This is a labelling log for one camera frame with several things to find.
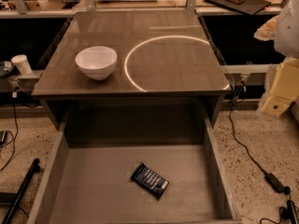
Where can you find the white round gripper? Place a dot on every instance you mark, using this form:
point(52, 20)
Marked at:
point(288, 32)

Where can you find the dark blue snack bar wrapper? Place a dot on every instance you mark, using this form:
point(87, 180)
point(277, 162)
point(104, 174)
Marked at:
point(149, 180)

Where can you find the open grey top drawer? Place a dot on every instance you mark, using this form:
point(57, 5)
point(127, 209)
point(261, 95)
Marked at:
point(135, 164)

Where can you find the black laptop on shelf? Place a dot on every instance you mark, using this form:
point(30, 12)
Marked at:
point(250, 7)

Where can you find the black plug bottom right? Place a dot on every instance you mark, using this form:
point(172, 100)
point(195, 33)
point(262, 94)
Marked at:
point(287, 215)

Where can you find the white ceramic bowl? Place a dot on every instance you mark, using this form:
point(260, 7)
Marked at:
point(97, 62)

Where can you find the white paper cup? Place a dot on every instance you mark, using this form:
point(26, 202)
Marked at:
point(21, 62)

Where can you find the black pole on floor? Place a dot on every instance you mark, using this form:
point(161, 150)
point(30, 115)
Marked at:
point(15, 199)

